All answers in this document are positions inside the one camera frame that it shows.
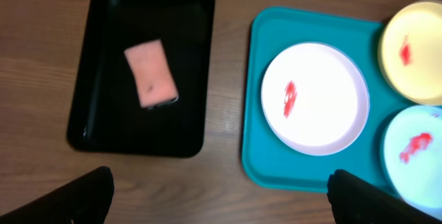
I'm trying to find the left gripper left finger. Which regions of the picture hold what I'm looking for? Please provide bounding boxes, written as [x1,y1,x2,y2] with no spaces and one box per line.
[1,166,115,224]

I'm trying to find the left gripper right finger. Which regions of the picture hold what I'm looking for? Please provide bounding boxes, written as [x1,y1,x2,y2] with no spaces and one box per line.
[327,169,441,224]

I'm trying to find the white plate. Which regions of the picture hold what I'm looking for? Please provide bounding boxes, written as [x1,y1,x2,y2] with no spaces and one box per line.
[260,42,369,156]

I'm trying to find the pink sponge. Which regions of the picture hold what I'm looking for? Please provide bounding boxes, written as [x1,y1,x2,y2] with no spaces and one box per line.
[124,39,179,109]

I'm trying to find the black rectangular tray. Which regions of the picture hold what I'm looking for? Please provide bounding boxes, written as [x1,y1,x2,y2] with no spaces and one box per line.
[67,0,215,157]

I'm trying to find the teal serving tray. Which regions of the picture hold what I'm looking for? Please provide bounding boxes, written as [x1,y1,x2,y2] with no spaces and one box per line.
[242,7,412,193]

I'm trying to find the light blue plate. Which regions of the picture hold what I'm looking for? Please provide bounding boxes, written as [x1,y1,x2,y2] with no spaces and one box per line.
[381,105,441,220]

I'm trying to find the yellow-green plate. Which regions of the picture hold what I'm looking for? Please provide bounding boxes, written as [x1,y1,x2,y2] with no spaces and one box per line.
[378,0,441,106]

